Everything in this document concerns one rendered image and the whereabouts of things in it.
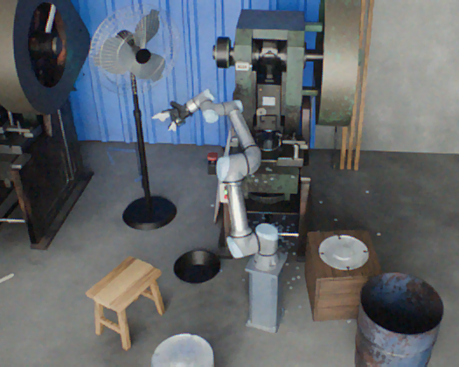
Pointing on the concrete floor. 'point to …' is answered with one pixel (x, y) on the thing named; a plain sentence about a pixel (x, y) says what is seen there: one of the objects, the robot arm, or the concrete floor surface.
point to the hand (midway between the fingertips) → (159, 123)
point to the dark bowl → (197, 266)
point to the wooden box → (337, 278)
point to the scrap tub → (397, 321)
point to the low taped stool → (125, 294)
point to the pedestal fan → (149, 211)
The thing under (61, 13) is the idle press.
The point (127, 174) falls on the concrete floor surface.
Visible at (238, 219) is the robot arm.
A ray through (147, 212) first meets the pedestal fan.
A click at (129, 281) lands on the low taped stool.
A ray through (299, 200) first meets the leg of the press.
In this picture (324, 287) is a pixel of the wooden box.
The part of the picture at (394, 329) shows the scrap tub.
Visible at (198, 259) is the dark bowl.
